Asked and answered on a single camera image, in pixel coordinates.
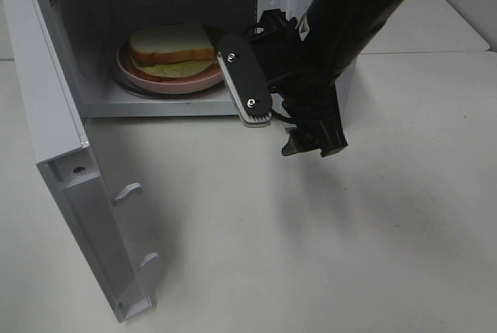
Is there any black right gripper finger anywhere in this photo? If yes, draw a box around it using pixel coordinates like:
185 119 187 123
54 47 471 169
281 125 321 157
316 116 348 158

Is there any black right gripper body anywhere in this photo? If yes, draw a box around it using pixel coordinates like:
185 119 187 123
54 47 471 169
248 9 340 126

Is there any sandwich with lettuce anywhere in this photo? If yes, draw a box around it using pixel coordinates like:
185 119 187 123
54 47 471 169
129 23 215 78

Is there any pink round plate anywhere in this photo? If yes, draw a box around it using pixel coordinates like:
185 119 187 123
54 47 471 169
116 43 220 82

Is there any white microwave door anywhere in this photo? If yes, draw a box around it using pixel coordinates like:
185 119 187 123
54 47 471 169
3 0 152 322

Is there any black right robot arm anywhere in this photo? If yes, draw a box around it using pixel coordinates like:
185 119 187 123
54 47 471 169
249 0 404 157

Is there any white microwave oven body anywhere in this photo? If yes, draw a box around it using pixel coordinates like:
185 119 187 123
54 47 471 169
11 0 362 132

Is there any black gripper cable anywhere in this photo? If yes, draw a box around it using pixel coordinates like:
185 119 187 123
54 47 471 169
242 22 311 127

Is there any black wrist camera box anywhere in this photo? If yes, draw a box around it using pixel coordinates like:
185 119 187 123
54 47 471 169
217 34 273 127

